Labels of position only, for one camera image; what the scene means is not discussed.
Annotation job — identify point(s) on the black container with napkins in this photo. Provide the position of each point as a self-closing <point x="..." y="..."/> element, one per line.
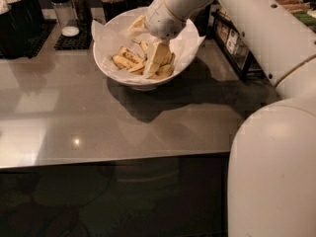
<point x="20" y="26"/>

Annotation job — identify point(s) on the white ceramic bowl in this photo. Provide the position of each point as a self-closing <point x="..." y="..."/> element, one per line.
<point x="108" y="66"/>

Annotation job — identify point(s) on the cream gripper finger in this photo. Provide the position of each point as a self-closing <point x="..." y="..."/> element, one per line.
<point x="137" y="27"/>
<point x="157" y="52"/>

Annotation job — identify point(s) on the glass sugar shaker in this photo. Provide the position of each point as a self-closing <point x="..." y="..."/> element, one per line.
<point x="65" y="16"/>

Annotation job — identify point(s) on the black rubber mat large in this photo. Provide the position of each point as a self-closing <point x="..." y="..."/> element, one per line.
<point x="36" y="42"/>

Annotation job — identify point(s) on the yellow banana upper left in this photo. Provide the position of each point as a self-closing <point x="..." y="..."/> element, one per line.
<point x="126" y="53"/>

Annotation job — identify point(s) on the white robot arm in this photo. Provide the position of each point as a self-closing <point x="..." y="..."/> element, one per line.
<point x="271" y="178"/>

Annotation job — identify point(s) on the yellow banana front right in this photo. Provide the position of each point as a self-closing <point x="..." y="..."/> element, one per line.
<point x="165" y="69"/>

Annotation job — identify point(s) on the white paper bowl liner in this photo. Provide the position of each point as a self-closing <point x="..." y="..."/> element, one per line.
<point x="112" y="37"/>

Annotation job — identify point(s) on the dark pepper shaker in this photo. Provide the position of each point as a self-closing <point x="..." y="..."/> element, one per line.
<point x="83" y="13"/>

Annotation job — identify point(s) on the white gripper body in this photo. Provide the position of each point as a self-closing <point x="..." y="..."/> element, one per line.
<point x="160" y="20"/>

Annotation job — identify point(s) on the black rubber mat small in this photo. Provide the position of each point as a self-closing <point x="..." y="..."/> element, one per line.
<point x="81" y="41"/>

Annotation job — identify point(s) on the black wire condiment rack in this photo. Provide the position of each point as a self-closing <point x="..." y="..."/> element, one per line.
<point x="236" y="52"/>

